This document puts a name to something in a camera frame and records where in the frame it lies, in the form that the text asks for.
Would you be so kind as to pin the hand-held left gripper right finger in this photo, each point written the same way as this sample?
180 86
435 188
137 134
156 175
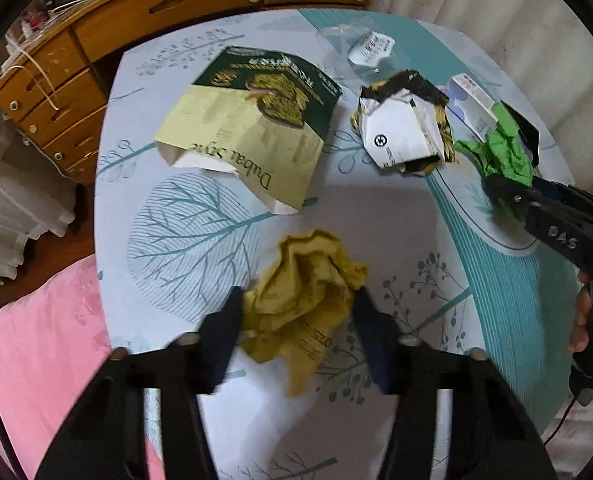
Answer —
376 350

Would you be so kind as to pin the crumpled black white packet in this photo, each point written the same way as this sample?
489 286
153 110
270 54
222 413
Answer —
396 135

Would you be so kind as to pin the cream leaf print curtain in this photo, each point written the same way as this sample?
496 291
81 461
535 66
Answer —
501 10

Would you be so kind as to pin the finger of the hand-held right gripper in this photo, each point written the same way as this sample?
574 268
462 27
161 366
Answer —
556 191
506 195

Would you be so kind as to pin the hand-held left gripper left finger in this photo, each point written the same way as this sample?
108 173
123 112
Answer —
221 340

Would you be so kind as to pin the wooden desk with drawers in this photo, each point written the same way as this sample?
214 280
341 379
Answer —
126 30

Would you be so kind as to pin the green cream paper bag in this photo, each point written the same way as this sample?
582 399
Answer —
241 130

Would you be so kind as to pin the pink fluffy blanket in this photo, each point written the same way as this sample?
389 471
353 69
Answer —
41 350

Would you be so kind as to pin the small white blue box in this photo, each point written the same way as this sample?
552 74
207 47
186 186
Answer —
474 102

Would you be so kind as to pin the clear plastic wrapper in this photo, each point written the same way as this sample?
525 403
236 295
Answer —
371 47

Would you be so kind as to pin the white lace cover cloth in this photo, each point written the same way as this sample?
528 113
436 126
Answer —
11 210

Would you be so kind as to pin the black flat packet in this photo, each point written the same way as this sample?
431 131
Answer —
526 132

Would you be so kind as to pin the green paper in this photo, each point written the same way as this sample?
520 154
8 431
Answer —
506 152

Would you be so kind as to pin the light blue patterned tablecloth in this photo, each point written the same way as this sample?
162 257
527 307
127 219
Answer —
401 240

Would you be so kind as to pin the person's right hand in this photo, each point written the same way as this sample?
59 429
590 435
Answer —
580 310

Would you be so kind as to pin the yellow paper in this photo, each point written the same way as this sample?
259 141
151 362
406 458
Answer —
301 290

